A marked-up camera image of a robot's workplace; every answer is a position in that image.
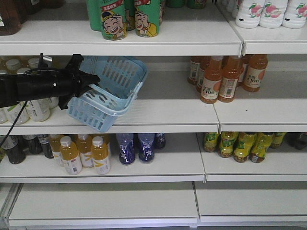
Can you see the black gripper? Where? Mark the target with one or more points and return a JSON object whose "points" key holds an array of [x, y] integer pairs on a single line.
{"points": [[70, 81]]}

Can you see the light blue plastic basket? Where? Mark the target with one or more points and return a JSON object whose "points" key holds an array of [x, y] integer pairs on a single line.
{"points": [[121, 78]]}

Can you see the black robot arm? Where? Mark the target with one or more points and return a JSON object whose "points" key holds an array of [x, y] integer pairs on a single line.
{"points": [[46, 82]]}

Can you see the orange drink bottle white label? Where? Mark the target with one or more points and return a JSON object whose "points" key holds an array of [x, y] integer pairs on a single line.
{"points": [[55, 147], [84, 143], [100, 156], [70, 156]]}

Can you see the green cartoon drink can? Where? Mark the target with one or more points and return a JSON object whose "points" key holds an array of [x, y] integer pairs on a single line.
{"points": [[113, 19], [147, 21]]}

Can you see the blue sports drink bottle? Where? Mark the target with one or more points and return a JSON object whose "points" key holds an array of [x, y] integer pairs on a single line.
{"points": [[126, 146], [159, 141], [146, 149]]}

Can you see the orange C100 juice bottle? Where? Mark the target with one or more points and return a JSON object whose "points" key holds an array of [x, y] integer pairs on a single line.
{"points": [[255, 73], [194, 66], [212, 80], [230, 75]]}

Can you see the yellow lemon tea bottle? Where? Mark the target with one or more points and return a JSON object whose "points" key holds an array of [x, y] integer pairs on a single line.
{"points": [[244, 144], [226, 145], [277, 140], [210, 141], [259, 149]]}

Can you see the white peach drink bottle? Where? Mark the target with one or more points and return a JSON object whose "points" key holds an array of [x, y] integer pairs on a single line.
{"points": [[249, 13], [295, 14], [272, 13]]}

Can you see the cola bottle red label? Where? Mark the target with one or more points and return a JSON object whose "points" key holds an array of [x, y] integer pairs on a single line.
{"points": [[297, 140]]}

